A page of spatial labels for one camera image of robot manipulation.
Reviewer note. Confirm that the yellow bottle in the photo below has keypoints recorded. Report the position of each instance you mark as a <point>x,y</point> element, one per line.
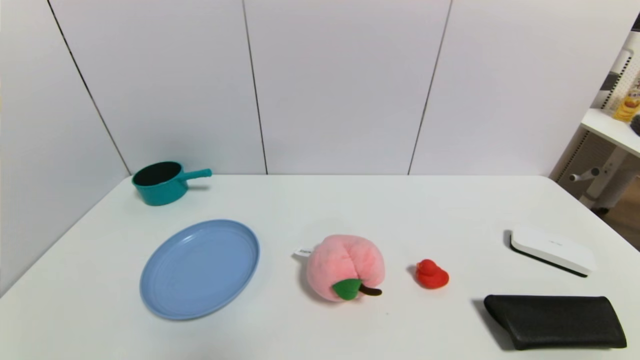
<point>627,105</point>

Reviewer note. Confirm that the black glasses case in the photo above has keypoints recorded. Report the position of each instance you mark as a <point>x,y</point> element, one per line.
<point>555,322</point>

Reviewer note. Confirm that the white whiteboard eraser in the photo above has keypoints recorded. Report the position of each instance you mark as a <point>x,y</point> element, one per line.
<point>550,246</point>

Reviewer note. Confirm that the red rubber duck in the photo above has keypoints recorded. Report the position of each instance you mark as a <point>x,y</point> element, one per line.
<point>433,278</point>

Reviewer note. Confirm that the pink plush peach toy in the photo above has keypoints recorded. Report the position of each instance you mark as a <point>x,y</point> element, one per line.
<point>340,262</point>

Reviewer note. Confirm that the white desk with leg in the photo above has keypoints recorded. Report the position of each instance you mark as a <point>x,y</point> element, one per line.
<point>607,126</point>

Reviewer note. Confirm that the blue round plate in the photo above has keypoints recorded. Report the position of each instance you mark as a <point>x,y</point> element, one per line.
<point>200,270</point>

